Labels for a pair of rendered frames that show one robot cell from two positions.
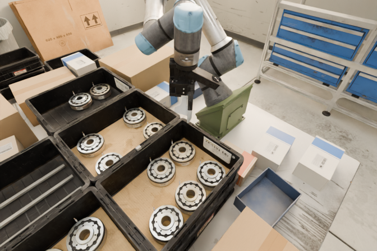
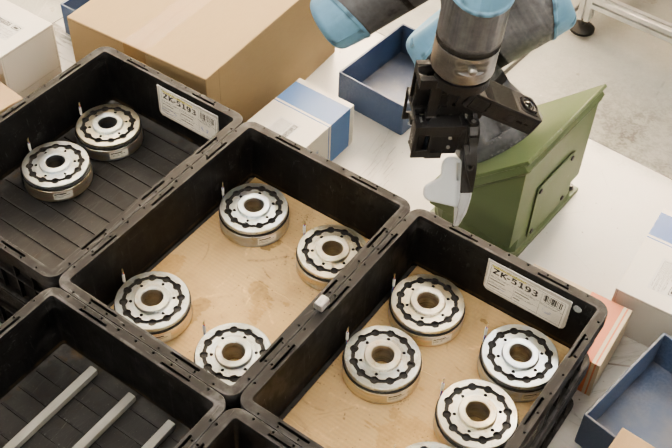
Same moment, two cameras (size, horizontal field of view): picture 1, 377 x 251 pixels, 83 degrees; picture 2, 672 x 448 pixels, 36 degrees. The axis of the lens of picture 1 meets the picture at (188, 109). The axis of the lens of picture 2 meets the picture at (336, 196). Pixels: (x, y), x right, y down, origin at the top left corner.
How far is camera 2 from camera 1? 0.61 m
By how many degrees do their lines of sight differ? 7
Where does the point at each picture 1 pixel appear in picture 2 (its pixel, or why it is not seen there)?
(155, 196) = (380, 429)
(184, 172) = (443, 361)
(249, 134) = (597, 241)
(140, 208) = not seen: outside the picture
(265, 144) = (649, 269)
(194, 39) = (497, 28)
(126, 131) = (239, 260)
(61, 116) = (13, 226)
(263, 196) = (653, 415)
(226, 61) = (527, 24)
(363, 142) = not seen: outside the picture
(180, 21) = not seen: outside the picture
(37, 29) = not seen: outside the picture
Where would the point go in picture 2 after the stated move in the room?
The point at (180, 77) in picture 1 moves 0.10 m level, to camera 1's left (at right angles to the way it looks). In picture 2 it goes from (442, 108) to (359, 112)
